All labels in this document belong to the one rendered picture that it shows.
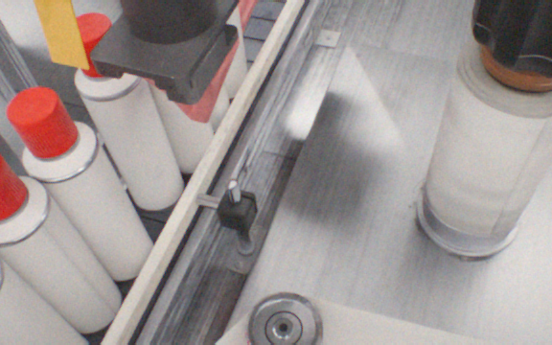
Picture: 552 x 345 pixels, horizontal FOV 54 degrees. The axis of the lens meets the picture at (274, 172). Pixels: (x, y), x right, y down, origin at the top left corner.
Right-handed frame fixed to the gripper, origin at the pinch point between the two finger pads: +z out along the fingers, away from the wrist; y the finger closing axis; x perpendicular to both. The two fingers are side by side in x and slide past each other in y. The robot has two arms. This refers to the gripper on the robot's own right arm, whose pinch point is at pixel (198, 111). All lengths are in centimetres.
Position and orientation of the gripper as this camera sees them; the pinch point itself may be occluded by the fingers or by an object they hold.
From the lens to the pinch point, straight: 42.4
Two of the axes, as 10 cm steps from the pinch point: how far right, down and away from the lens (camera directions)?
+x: -9.3, -2.5, 2.5
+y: 3.5, -7.7, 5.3
